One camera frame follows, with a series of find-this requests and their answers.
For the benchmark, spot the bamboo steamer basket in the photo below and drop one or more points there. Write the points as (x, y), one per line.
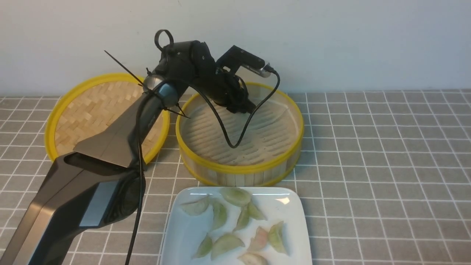
(269, 151)

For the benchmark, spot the small green dumpling right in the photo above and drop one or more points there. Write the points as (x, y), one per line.
(255, 213)

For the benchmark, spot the pale steamed dumpling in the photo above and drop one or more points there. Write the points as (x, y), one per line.
(196, 207)

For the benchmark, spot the large pale green dumpling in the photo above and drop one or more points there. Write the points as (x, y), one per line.
(219, 214)

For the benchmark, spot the small green dumpling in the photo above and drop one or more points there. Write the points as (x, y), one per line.
(255, 213)
(243, 219)

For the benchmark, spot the pink dumpling bottom edge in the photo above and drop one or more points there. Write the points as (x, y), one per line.
(249, 258)

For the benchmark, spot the green dumpling lower centre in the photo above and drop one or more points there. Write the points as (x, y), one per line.
(224, 244)

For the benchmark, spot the woven bamboo steamer lid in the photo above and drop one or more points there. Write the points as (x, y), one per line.
(90, 108)

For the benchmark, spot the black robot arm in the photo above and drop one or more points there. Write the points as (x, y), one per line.
(102, 180)

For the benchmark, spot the green dumpling plate top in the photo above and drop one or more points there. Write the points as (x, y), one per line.
(236, 196)

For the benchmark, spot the green dumpling lower right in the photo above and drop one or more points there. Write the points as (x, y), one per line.
(275, 238)

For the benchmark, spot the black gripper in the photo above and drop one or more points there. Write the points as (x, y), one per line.
(225, 90)

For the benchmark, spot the pink steamed dumpling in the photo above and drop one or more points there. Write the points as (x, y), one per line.
(259, 241)

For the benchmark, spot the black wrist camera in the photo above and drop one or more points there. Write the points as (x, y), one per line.
(236, 57)

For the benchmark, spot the green dumpling lower left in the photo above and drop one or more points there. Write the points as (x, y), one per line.
(204, 248)

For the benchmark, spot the white square plate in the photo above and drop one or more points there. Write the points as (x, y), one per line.
(184, 232)

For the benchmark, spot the small green dumpling centre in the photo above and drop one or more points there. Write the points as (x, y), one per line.
(243, 219)

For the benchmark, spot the grey checked tablecloth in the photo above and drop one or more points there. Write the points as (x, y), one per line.
(383, 177)

